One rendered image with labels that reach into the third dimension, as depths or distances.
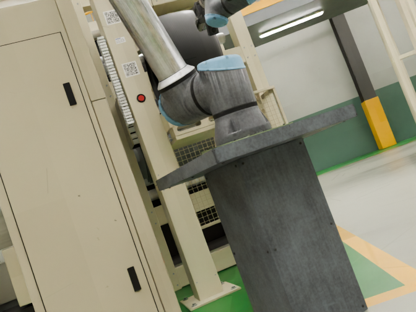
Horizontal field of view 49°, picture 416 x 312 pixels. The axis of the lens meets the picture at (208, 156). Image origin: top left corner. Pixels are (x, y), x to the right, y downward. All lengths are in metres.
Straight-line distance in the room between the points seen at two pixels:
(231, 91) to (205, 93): 0.09
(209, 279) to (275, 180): 1.07
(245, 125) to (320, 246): 0.43
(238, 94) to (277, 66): 10.46
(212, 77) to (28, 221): 0.70
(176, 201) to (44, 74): 1.04
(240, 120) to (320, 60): 10.65
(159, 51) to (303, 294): 0.88
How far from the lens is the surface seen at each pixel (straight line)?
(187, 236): 2.30
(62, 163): 1.48
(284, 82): 11.81
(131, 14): 1.56
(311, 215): 1.43
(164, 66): 1.55
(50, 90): 1.53
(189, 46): 2.28
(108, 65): 2.42
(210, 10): 1.88
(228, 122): 1.42
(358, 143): 11.88
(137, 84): 2.39
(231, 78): 1.44
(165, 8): 2.95
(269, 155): 1.38
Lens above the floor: 0.51
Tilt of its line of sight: 4 degrees up
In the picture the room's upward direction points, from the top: 20 degrees counter-clockwise
